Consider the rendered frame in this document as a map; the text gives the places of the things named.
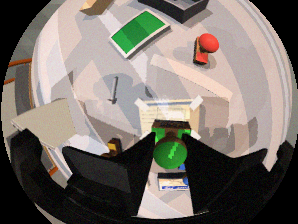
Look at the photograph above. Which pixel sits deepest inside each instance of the beige flat strip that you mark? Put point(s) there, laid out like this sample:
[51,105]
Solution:
[191,74]

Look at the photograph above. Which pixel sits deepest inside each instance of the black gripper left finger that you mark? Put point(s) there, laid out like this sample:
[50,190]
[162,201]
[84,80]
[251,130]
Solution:
[128,171]

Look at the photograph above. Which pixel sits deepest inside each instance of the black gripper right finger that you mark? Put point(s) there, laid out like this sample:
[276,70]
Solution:
[210,172]

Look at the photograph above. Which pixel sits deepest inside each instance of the yellow and black rubber stamp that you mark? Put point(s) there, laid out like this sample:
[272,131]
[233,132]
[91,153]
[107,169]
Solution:
[115,148]

